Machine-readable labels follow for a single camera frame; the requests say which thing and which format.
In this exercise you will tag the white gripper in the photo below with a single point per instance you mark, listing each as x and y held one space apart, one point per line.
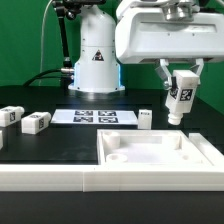
144 35

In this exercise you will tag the white square table top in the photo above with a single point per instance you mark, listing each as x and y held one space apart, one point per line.
148 147

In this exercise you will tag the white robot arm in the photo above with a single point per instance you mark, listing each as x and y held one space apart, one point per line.
97 70

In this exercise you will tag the small white tagged block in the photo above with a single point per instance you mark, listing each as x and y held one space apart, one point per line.
145 119

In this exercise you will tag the white tag sheet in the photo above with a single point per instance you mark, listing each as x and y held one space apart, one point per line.
69 116

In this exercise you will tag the white U-shaped fence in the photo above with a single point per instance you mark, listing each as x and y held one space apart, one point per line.
122 177

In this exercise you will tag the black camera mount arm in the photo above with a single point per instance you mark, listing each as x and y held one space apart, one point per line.
69 9

